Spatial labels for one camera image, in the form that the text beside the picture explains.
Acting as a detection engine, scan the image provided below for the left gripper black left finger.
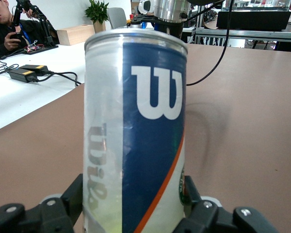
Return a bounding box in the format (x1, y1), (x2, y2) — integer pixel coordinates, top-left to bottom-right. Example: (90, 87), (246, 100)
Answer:
(0, 173), (84, 233)

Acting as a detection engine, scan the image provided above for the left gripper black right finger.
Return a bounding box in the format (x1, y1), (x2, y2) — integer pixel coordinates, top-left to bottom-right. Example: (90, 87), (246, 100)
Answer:
(173, 174), (280, 233)

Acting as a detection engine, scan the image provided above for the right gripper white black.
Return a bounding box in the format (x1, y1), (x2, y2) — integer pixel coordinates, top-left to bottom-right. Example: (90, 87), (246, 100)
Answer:
(138, 0), (185, 40)

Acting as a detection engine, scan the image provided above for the clear blue tennis ball can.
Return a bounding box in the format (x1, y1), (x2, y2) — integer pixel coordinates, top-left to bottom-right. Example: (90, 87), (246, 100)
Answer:
(83, 28), (189, 233)

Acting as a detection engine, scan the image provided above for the grey chair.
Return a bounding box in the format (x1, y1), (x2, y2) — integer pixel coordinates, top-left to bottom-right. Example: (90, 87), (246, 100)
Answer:
(106, 7), (129, 30)

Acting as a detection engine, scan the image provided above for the metal shelf rack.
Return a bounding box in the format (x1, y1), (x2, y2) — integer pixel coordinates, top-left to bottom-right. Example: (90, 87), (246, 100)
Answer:
(193, 0), (291, 53)

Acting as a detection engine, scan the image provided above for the green potted plant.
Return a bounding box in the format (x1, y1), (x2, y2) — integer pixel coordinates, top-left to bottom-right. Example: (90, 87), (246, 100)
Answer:
(84, 0), (110, 34)

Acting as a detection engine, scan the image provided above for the black case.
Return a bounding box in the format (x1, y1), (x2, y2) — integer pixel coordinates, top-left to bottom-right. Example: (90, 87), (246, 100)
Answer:
(215, 9), (291, 32)

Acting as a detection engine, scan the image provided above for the brown table mat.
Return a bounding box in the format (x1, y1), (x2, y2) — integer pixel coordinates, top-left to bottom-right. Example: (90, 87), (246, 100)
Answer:
(0, 42), (291, 233)

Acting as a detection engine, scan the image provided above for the light wooden box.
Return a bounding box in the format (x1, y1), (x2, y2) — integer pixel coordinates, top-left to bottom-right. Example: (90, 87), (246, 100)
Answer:
(56, 24), (96, 47)

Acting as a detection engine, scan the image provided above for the white side table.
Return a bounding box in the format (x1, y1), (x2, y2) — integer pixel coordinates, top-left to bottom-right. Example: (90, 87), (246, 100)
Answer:
(0, 41), (88, 134)

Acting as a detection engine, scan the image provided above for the black power adapter yellow label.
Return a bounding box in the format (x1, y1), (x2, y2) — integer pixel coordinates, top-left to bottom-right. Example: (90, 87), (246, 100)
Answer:
(8, 67), (39, 83)
(20, 64), (51, 76)

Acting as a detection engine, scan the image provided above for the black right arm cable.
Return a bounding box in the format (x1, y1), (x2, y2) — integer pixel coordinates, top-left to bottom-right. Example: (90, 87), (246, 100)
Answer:
(186, 0), (235, 86)

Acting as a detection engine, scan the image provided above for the black adapter power cable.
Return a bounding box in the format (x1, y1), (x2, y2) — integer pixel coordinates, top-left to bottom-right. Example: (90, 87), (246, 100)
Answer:
(35, 71), (82, 87)

